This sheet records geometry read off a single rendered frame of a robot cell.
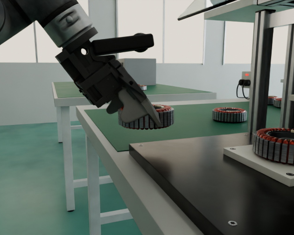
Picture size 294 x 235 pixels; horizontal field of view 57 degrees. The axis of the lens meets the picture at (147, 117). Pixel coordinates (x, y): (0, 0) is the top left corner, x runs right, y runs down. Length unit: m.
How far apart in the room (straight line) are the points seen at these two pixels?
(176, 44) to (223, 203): 5.06
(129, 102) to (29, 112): 4.43
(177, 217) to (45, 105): 4.57
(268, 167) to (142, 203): 0.19
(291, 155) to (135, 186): 0.24
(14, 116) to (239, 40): 4.50
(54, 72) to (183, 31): 2.47
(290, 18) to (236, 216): 0.44
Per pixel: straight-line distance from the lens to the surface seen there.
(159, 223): 0.34
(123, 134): 0.73
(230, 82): 6.00
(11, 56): 4.84
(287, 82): 0.76
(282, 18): 0.66
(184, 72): 5.41
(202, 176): 0.42
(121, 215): 1.46
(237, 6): 1.31
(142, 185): 0.43
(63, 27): 0.48
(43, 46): 4.82
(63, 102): 1.67
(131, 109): 0.48
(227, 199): 0.36
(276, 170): 0.44
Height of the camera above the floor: 0.93
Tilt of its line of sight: 11 degrees down
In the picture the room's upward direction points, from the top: straight up
